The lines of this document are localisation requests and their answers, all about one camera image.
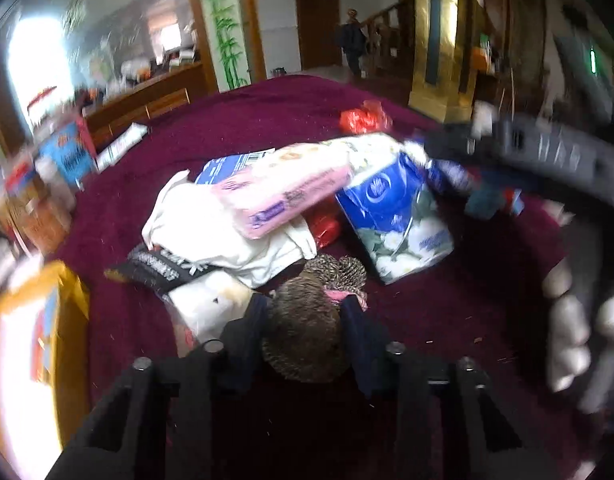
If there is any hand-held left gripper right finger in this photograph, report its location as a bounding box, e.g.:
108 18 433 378
339 301 543 480

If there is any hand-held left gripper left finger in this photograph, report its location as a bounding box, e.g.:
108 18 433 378
47 292 269 480

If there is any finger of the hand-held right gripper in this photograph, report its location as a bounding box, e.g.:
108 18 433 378
421 122 499 162

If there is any large white cloth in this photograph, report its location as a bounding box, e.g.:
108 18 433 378
142 170 319 291

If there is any blue floral tissue pack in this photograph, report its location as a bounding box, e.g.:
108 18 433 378
335 134 455 286

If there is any pink tissue pack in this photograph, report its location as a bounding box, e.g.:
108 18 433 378
214 142 356 241

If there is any yellow cardboard box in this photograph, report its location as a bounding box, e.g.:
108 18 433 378
0 260 91 480

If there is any person's right hand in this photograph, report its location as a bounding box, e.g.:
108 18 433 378
542 259 614 395

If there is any white plastic packet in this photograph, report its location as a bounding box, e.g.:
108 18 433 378
167 271 254 357

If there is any shiny red wrapper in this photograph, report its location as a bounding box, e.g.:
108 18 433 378
339 100 394 136

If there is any golden pillar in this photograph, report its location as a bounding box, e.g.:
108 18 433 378
408 0 477 124

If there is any black snack packet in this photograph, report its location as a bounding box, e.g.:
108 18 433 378
104 244 214 302

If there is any wooden staircase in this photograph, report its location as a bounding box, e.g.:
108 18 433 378
362 0 416 79

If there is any maroon tablecloth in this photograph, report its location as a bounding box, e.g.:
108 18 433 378
52 74 614 480

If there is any blue white packet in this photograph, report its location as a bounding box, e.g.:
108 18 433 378
194 149 279 187

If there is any wooden door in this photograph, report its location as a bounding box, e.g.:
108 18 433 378
294 0 341 72

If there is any long white box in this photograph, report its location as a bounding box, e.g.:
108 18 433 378
96 122 150 174

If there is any brown plastic jar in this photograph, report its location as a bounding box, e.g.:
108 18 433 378
14 192 72 257

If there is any wooden cabinet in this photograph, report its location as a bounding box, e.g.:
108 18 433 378
82 62 209 152

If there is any blue carton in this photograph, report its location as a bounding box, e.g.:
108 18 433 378
36 115 98 192

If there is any bamboo painted frame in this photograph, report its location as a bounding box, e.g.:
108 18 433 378
193 0 254 92

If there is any wall mirror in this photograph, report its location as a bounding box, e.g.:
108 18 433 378
2 0 208 111

